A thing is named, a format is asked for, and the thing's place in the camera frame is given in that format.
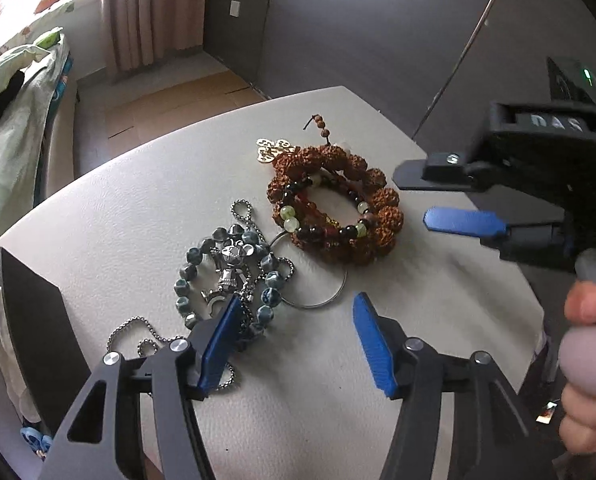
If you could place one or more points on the black square box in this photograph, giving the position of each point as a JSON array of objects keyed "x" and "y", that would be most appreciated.
[{"x": 33, "y": 320}]

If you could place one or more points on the pink curtain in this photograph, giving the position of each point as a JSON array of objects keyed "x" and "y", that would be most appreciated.
[{"x": 148, "y": 10}]

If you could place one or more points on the light green quilt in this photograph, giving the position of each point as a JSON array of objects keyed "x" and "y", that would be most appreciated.
[{"x": 8, "y": 160}]

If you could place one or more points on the gold charm pendant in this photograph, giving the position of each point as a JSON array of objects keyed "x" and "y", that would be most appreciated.
[{"x": 273, "y": 150}]

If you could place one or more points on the green tissue box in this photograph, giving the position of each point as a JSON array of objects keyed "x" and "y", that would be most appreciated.
[{"x": 48, "y": 39}]

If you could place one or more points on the blue plastic object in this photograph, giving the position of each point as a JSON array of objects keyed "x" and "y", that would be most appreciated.
[{"x": 35, "y": 442}]

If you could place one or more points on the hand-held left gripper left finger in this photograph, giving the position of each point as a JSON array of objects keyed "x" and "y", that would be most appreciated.
[{"x": 223, "y": 345}]

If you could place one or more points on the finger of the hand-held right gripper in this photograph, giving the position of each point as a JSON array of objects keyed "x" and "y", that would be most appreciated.
[
  {"x": 428, "y": 172},
  {"x": 458, "y": 222}
]

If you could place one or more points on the thin silver hoop bangle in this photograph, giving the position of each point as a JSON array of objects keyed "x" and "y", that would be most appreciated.
[{"x": 309, "y": 308}]

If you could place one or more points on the bed with green sheet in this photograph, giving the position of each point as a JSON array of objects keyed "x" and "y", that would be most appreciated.
[{"x": 60, "y": 125}]

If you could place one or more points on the black garment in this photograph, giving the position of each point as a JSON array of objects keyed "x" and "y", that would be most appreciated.
[{"x": 15, "y": 85}]

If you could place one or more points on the white wall socket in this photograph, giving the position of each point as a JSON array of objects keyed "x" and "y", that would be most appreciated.
[{"x": 234, "y": 8}]

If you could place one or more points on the silver figure pendant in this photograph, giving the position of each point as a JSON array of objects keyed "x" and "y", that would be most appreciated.
[{"x": 228, "y": 275}]

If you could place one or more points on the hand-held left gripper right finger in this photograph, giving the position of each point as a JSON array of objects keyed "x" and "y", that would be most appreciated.
[{"x": 373, "y": 345}]

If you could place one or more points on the person's right hand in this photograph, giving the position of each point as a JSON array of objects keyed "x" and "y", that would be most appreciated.
[{"x": 585, "y": 305}]

